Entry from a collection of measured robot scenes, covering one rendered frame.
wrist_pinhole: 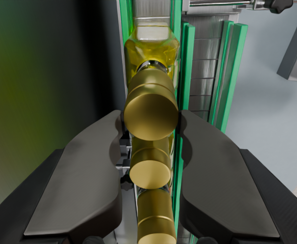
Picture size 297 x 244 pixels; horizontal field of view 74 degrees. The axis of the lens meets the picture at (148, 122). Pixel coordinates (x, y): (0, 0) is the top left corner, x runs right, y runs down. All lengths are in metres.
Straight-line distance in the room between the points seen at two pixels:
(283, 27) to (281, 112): 0.24
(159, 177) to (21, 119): 0.14
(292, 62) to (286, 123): 0.22
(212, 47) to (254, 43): 0.19
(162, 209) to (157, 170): 0.05
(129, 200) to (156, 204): 0.47
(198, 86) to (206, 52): 0.07
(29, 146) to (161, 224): 0.15
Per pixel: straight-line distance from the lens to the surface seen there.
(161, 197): 0.20
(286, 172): 0.90
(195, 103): 0.45
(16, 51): 0.22
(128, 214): 0.73
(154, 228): 0.18
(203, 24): 0.40
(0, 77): 0.20
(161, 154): 0.16
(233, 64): 0.34
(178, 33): 0.31
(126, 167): 0.43
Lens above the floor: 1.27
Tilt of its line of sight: 58 degrees down
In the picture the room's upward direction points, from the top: 178 degrees counter-clockwise
